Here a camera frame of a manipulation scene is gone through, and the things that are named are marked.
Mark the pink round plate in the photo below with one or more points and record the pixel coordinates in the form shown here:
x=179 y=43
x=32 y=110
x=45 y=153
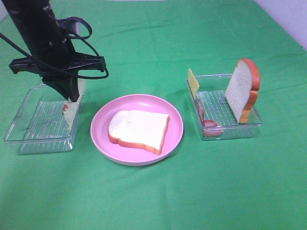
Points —
x=134 y=156

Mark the bacon strip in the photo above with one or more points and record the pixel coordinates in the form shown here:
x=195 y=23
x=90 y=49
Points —
x=65 y=107
x=208 y=123

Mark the right clear plastic container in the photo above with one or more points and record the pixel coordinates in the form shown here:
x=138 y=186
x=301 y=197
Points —
x=211 y=93

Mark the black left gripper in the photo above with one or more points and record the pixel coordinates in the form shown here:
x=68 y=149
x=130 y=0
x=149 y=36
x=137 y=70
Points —
x=62 y=65

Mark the green tablecloth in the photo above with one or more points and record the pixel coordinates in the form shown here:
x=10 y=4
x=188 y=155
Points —
x=257 y=183

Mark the clear plastic container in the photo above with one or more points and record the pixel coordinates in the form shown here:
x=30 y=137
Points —
x=39 y=125
x=211 y=93

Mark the green lettuce leaf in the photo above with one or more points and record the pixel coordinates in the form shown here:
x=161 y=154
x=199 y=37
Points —
x=74 y=106

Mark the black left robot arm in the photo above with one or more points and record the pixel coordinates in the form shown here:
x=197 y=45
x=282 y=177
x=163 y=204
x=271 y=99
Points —
x=51 y=52

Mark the yellow cheese slice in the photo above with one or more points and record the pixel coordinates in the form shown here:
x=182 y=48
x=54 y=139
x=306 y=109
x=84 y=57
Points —
x=193 y=83

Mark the toast bread slice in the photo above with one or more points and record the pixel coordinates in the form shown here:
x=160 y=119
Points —
x=242 y=90
x=139 y=129

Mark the left clear plastic container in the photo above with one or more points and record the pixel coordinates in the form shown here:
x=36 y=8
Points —
x=39 y=125

